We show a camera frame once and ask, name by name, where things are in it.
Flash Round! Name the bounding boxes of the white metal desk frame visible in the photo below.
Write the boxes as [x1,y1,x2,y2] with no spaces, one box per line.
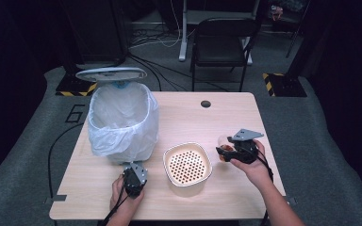
[177,0,262,66]

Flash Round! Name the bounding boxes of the black cabinet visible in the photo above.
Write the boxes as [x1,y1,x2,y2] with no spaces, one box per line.
[58,0,129,64]

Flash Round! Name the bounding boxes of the person's right hand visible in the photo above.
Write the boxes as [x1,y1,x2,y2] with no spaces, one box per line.
[229,138,273,188]

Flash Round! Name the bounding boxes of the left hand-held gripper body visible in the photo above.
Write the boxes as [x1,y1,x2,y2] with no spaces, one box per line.
[122,161,149,199]

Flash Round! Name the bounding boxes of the right hand-held gripper black cable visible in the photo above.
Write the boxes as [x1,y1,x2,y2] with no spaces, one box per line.
[255,153,275,226]

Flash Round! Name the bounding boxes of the white perforated strainer basket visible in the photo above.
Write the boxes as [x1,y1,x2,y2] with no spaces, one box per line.
[162,141,214,188]

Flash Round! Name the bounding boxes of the hazard striped black base plate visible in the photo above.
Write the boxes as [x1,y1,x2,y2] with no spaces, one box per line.
[262,73,308,98]
[55,72,103,97]

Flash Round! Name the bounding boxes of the white plastic bin liner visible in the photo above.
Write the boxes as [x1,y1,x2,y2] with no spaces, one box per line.
[88,82,160,164]

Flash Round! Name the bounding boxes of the black floor cables bundle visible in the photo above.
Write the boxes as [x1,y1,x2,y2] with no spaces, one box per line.
[127,52,230,93]

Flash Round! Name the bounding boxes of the black folding chair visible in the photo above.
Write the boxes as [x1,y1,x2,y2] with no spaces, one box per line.
[189,17,260,93]

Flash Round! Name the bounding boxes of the person's left hand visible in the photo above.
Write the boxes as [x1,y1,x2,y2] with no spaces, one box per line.
[108,173,146,215]

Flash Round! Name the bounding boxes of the colourful small object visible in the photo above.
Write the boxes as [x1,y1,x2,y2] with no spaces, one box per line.
[269,4,285,23]

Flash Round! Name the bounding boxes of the clear plastic cup red scraps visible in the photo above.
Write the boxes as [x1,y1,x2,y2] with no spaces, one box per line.
[217,135,238,164]

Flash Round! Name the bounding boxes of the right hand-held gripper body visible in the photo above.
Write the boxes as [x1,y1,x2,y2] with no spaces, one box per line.
[230,128,265,165]

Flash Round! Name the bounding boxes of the left hand-held gripper black cable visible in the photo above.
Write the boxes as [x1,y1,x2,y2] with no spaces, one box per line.
[100,184,130,226]

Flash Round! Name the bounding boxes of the black stand pole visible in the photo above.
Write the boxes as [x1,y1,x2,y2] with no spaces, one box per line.
[285,0,313,59]

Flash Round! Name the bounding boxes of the hand-held gripper black cable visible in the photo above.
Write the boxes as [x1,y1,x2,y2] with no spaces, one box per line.
[255,153,275,226]
[100,184,130,226]

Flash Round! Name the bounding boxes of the white grey pedal trash bin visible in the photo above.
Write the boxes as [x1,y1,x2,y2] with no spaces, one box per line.
[74,66,160,170]

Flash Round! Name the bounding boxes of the white floor cable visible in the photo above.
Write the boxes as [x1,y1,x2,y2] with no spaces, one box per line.
[128,0,184,50]

